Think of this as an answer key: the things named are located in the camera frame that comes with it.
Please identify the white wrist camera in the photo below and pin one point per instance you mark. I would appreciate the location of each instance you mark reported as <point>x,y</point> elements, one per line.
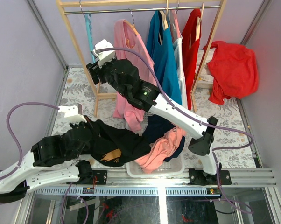
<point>103,52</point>
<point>73,113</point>

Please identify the navy garment in basket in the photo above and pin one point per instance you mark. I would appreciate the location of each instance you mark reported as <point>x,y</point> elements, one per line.
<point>156,128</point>

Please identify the red cloth pile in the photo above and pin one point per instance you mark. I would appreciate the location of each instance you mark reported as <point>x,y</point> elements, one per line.
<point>234,70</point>

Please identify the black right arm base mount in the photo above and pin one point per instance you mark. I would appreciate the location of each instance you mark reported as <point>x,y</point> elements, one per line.
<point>199,177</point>

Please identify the white and pink hung shirt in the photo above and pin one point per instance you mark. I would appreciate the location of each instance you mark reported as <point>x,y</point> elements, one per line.
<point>177,45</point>

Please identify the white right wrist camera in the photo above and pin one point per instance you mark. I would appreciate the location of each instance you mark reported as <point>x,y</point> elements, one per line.
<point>103,52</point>

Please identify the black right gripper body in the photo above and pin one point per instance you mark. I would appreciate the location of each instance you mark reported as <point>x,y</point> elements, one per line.
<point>105,74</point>

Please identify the white slotted cable duct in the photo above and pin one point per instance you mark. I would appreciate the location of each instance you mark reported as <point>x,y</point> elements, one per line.
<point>127,191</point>

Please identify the white plastic laundry basket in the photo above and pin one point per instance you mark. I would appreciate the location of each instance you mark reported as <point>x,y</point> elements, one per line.
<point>173,167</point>

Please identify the wooden hanger under red shirt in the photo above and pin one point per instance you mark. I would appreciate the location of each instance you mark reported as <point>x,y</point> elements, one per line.
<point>198,25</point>

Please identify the wooden hanger under blue shirt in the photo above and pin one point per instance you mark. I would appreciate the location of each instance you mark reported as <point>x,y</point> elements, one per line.
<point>163,21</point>

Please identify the floral patterned floor mat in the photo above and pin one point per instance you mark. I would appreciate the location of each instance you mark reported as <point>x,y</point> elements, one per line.
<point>77,90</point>

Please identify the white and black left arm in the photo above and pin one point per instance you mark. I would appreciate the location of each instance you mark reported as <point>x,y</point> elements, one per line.
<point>38,167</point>

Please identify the salmon pink shirt in basket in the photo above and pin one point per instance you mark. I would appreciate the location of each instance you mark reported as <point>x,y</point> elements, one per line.
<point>163,149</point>

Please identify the blue t-shirt on hanger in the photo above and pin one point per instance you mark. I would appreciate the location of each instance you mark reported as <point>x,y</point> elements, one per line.
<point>161,50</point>

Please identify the blue plastic hanger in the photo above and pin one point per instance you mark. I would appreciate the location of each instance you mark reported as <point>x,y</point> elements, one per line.
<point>90,30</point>

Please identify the black printed t-shirt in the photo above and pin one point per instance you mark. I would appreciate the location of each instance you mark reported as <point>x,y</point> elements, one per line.
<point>114,147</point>

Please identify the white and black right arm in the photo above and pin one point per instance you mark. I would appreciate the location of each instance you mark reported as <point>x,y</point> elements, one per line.
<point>123,76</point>

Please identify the pink t-shirt on hanger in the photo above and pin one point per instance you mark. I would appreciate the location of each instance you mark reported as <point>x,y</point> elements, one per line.
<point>124,37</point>

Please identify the wooden hanger under pink shirt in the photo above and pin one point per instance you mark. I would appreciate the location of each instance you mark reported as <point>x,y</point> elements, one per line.
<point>131,25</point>

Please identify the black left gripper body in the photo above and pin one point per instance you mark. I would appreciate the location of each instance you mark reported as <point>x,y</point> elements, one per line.
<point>77,125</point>

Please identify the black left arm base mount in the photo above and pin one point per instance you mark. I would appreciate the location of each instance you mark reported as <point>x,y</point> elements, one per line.
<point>98,177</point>

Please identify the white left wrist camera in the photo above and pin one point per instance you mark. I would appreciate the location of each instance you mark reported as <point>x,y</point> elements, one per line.
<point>73,113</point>

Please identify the red t-shirt on hanger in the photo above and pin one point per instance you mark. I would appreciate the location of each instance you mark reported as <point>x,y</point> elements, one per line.
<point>189,59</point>

